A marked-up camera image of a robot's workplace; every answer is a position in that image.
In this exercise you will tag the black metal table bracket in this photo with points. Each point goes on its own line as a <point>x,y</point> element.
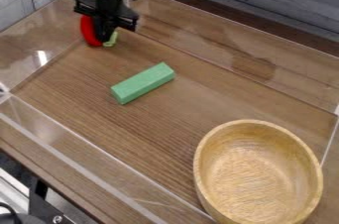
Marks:
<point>40,208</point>

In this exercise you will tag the wooden bowl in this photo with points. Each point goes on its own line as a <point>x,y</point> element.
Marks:
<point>256,174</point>

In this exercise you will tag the clear acrylic enclosure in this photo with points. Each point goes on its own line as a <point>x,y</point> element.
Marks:
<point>195,122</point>

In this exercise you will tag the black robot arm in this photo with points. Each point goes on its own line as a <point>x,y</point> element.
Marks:
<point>103,17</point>

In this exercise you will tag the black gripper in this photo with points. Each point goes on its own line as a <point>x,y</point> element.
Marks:
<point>127,19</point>

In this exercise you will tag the green rectangular block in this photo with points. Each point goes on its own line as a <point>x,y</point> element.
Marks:
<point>143,82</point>

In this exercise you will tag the red plush strawberry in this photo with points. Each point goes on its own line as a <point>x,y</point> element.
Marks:
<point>88,34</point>

